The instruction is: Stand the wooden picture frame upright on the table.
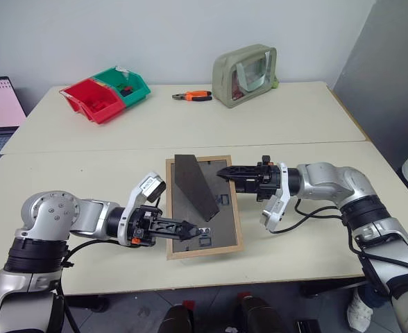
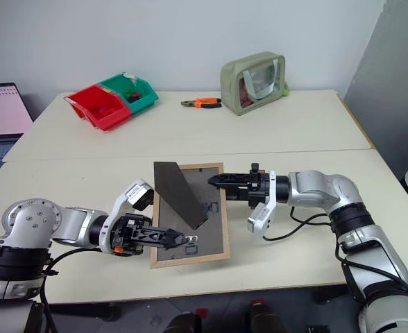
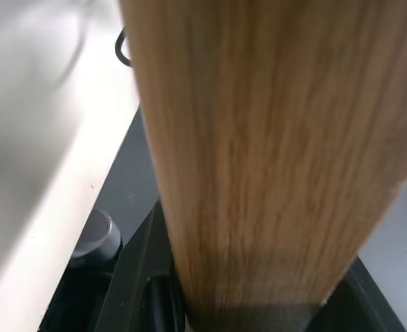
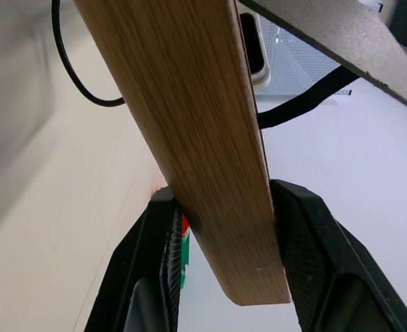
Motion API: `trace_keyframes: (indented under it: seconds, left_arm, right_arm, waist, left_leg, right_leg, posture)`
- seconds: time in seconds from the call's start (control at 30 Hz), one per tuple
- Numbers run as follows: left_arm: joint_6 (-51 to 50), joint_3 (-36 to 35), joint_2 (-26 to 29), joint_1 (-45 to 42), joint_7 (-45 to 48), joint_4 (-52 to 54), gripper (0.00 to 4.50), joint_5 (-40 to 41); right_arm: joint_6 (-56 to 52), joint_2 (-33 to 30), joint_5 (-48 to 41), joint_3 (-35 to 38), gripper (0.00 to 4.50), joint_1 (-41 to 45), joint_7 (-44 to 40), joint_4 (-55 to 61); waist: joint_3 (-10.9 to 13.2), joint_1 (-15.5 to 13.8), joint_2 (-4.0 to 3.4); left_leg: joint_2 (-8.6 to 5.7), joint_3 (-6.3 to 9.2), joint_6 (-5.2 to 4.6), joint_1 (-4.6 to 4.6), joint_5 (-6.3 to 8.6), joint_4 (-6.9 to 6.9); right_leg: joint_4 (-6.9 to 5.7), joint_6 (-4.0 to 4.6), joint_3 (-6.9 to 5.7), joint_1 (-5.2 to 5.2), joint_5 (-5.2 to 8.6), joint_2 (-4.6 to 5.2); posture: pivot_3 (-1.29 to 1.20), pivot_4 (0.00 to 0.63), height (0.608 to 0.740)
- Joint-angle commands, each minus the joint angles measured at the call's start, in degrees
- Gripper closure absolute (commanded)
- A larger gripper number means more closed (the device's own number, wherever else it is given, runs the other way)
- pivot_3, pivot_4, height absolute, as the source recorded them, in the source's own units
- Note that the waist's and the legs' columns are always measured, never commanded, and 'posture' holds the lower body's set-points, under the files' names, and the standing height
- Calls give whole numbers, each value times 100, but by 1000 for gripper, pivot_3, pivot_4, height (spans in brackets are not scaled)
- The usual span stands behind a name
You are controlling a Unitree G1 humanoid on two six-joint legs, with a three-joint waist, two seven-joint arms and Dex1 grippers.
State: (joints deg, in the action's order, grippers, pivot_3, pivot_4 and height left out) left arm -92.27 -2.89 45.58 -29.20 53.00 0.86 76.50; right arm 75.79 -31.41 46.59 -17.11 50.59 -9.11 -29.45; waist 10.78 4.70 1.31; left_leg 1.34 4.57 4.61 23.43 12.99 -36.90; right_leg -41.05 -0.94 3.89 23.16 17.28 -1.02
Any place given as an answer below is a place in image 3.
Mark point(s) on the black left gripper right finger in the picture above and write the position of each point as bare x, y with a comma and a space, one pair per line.
369, 304

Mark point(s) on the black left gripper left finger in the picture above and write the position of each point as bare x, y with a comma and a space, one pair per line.
137, 276

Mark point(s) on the wooden board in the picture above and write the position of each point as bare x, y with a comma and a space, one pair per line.
259, 145

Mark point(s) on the grey round cylinder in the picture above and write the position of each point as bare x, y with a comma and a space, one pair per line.
98, 235

